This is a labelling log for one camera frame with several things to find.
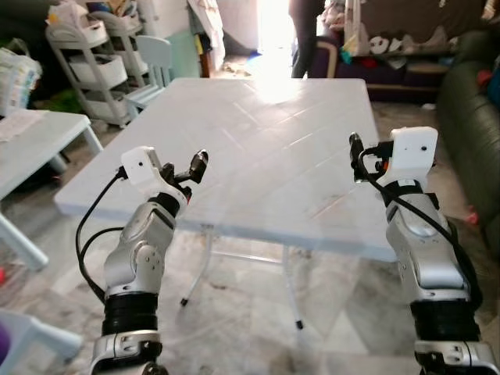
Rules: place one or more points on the standing person in black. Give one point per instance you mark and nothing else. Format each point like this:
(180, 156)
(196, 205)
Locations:
(306, 35)

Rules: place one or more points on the purple sofa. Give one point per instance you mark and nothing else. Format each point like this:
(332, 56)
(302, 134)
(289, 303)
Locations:
(406, 55)

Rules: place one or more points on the white tiered storage trolley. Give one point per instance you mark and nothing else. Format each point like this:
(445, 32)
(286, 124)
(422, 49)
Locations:
(94, 66)

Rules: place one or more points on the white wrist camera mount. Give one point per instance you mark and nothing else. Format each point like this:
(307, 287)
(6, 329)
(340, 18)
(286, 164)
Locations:
(414, 155)
(144, 168)

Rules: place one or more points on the pale blue kids chair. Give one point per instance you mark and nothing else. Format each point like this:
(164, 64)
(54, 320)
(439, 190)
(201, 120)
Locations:
(152, 74)

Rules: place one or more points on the white printed diaper pack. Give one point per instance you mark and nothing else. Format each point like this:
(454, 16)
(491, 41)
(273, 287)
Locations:
(17, 82)

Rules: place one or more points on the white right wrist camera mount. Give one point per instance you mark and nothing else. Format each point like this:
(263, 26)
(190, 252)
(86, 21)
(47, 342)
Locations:
(414, 155)

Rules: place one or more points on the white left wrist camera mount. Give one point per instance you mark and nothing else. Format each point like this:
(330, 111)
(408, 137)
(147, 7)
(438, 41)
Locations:
(144, 168)

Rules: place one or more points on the small pale blue kids table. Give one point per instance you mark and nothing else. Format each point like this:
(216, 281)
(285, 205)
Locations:
(47, 148)

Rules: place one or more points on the dark green sofa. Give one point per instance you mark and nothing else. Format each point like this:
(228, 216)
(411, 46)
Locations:
(473, 133)

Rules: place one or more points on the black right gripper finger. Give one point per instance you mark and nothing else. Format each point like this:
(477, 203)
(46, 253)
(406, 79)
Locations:
(356, 152)

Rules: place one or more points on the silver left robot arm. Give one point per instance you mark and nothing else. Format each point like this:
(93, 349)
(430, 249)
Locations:
(141, 266)

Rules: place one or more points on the large pale folding table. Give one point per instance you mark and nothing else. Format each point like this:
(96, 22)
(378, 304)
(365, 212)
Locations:
(273, 148)

